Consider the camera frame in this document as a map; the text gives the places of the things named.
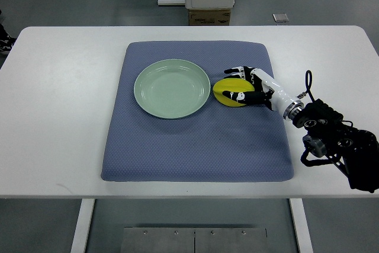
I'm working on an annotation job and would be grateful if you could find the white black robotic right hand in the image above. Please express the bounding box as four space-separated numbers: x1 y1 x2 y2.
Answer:
222 66 304 118

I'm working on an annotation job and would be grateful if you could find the yellow starfruit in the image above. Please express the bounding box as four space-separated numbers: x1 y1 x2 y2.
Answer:
213 78 255 107

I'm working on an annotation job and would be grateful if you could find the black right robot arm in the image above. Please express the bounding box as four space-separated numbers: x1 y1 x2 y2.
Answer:
289 71 378 193

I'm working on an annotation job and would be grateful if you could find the small grey floor plate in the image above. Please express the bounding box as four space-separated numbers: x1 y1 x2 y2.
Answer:
272 13 289 23

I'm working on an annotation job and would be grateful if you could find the light green plate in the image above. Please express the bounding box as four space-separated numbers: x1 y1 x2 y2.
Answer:
133 59 211 119

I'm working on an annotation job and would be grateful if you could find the blue quilted mat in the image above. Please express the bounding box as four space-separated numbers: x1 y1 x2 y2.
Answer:
101 41 294 182

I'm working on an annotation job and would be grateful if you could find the brown cardboard box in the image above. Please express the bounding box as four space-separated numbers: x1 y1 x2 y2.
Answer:
188 9 231 26

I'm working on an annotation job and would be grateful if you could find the white right table leg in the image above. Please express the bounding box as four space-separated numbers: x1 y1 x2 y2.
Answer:
289 198 314 253

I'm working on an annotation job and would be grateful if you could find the white table leg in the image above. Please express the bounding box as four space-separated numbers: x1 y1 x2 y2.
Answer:
289 198 314 253
70 198 95 253

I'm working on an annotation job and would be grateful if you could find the white left table leg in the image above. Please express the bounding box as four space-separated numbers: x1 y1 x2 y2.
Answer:
70 198 95 253

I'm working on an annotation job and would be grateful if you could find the black white shoe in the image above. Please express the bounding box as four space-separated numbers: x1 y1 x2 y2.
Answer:
0 24 17 55

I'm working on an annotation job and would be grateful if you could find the white metal rail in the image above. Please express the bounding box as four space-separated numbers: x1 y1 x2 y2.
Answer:
157 0 185 7

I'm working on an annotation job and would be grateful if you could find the metal base plate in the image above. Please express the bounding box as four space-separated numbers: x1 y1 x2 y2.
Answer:
121 228 269 252

